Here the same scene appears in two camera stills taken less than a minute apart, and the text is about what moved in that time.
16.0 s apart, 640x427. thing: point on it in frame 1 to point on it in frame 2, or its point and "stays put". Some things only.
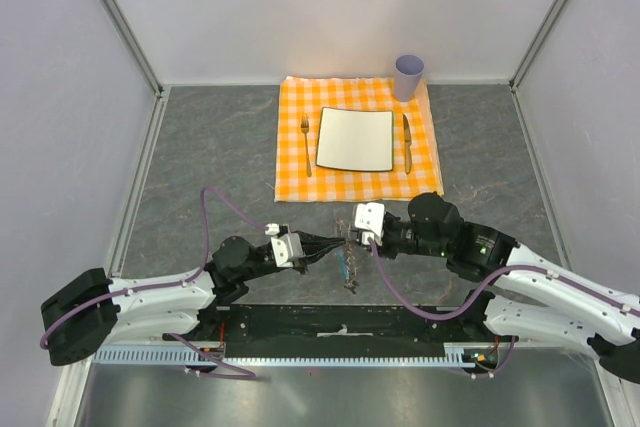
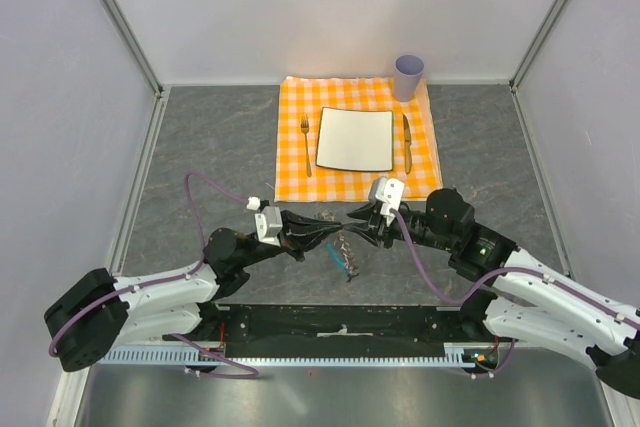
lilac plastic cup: (408, 70) stays put
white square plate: (355, 140) stays put
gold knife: (407, 145) stays put
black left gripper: (312, 240) to (299, 233)
